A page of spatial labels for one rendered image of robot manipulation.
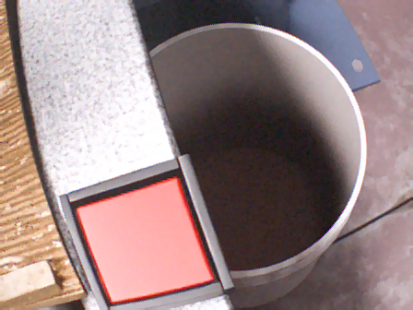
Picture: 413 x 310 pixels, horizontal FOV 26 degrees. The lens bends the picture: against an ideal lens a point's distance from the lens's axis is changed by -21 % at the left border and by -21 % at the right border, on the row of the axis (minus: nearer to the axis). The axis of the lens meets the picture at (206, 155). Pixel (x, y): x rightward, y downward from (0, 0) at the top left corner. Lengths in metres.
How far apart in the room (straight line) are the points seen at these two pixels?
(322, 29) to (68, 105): 1.06
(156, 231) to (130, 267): 0.03
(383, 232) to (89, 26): 0.97
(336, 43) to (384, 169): 0.23
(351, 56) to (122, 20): 1.02
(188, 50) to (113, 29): 0.63
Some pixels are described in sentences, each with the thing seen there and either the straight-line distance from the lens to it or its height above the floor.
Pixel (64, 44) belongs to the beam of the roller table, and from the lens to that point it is 0.60.
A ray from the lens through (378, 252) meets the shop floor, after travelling 1.50.
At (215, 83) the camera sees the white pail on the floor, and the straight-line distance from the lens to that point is 1.33.
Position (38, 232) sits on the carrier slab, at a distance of 0.54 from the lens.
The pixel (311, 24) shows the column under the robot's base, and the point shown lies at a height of 0.01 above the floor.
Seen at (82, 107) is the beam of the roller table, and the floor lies 0.92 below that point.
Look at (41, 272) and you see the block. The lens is 0.50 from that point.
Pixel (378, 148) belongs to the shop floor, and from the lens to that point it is 1.54.
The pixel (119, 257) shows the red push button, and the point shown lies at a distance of 0.53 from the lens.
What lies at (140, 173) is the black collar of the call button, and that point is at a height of 0.93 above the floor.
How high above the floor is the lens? 1.44
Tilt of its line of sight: 71 degrees down
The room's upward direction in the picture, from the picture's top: 7 degrees counter-clockwise
